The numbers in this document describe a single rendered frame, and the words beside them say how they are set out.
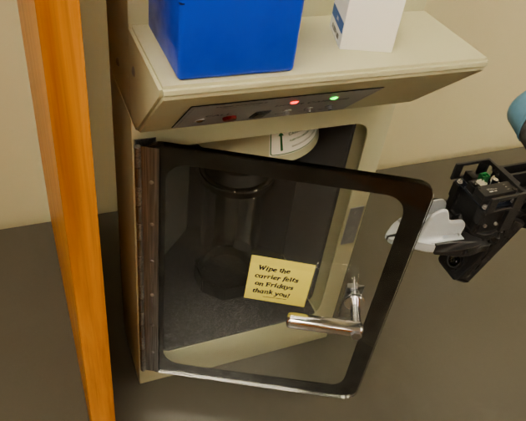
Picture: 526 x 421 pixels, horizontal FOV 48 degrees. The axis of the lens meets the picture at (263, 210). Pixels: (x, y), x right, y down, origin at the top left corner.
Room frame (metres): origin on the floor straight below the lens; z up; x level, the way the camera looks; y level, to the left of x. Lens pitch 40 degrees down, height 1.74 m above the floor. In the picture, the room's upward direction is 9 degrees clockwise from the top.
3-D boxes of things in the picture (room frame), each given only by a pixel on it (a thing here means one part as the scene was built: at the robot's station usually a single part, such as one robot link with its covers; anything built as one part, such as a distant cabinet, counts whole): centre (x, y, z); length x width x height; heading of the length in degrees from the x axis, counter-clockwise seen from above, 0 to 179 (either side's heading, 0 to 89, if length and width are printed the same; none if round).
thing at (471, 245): (0.54, -0.24, 1.28); 0.09 x 0.05 x 0.02; 117
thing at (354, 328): (0.47, -0.09, 1.20); 0.10 x 0.05 x 0.03; 91
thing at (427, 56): (0.52, -0.02, 1.46); 0.32 x 0.12 x 0.10; 117
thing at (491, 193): (0.59, -0.28, 1.31); 0.12 x 0.08 x 0.09; 117
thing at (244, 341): (0.49, -0.02, 1.19); 0.30 x 0.01 x 0.40; 91
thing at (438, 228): (0.53, -0.20, 1.30); 0.09 x 0.03 x 0.06; 117
